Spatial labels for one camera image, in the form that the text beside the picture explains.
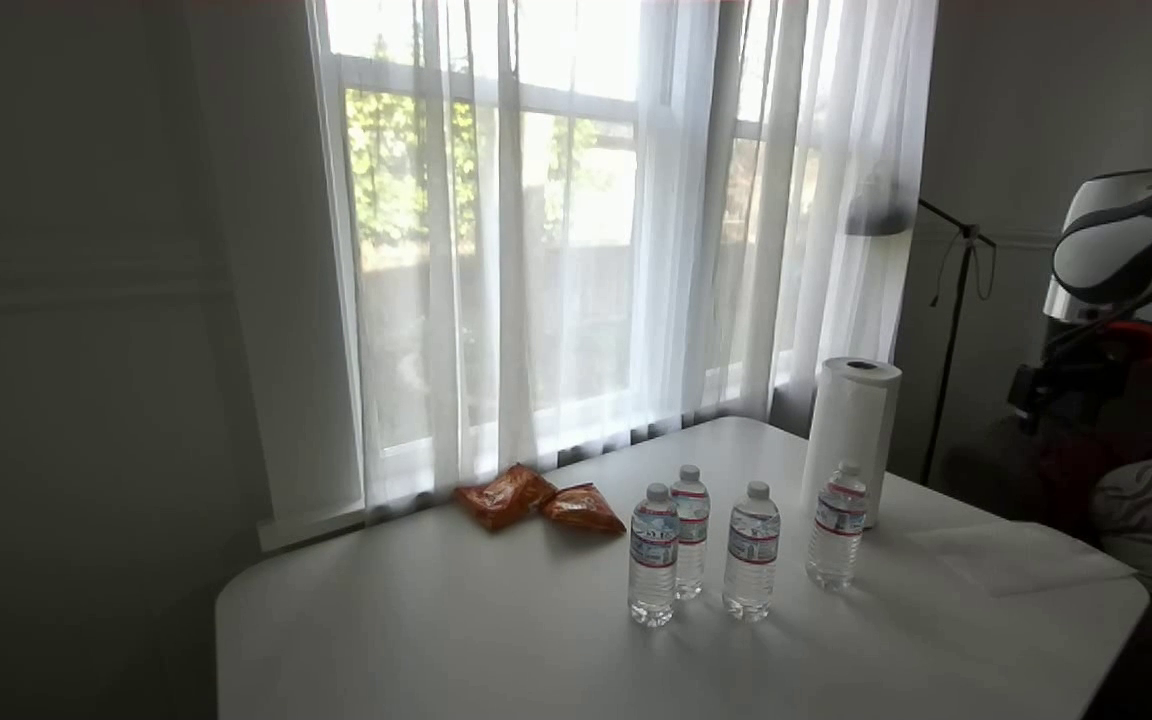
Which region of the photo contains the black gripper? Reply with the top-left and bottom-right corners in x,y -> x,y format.
1010,323 -> 1146,438

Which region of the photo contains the white paper towel roll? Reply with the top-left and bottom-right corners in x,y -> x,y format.
795,351 -> 908,530

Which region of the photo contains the dark red cushion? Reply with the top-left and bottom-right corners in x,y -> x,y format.
1034,426 -> 1147,529

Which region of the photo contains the black floor lamp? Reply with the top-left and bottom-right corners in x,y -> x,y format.
843,195 -> 1000,489

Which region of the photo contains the clear plastic water bottle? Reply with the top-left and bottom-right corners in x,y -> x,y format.
624,480 -> 683,631
668,459 -> 716,603
803,459 -> 871,594
719,480 -> 783,629

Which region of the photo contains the orange snack bag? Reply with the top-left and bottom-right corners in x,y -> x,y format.
450,459 -> 562,534
536,480 -> 633,544

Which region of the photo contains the sheer white curtain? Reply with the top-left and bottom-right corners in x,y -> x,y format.
186,0 -> 945,529

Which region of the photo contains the white window frame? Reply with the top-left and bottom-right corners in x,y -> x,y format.
314,0 -> 793,465

